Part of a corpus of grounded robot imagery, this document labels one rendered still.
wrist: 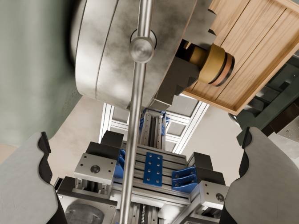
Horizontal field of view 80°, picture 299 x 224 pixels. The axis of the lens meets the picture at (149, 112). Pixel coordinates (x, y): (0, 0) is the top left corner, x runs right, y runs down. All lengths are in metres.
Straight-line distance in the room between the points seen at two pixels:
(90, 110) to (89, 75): 1.72
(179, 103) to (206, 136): 0.70
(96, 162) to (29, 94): 0.46
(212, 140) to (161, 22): 1.97
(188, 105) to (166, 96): 1.22
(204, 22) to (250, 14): 0.27
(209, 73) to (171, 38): 0.17
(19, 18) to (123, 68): 0.13
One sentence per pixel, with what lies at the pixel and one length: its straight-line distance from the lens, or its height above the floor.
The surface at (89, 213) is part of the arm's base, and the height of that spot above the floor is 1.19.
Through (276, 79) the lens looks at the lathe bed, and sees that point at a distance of 0.81.
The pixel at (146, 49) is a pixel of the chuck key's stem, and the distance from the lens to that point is 0.16.
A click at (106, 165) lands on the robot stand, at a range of 0.73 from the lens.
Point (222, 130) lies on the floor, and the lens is 2.08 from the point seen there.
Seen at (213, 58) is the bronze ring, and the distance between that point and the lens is 0.39.
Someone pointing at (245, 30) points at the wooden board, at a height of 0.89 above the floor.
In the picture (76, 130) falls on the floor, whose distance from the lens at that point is 2.27.
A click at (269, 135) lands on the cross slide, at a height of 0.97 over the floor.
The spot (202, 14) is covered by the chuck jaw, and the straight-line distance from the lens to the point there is 0.38.
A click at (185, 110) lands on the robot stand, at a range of 1.57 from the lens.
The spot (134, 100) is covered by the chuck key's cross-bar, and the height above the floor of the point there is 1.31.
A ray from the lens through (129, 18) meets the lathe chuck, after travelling 0.25.
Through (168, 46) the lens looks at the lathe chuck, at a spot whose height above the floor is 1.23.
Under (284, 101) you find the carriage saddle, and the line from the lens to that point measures 0.79.
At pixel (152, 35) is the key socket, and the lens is 0.25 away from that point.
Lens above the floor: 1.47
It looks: 53 degrees down
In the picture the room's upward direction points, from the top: 172 degrees counter-clockwise
